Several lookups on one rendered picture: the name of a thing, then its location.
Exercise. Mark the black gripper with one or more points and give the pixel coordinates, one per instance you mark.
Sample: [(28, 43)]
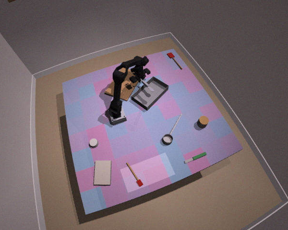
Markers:
[(139, 75)]

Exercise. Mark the wooden board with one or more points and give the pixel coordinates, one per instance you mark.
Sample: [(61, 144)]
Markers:
[(126, 88)]

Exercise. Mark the white cylinder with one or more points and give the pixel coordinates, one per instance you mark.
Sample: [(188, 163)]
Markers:
[(94, 143)]

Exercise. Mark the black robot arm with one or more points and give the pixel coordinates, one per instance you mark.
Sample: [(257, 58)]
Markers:
[(119, 77)]

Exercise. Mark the red spatula with wooden handle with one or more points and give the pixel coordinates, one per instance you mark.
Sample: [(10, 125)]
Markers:
[(172, 56)]

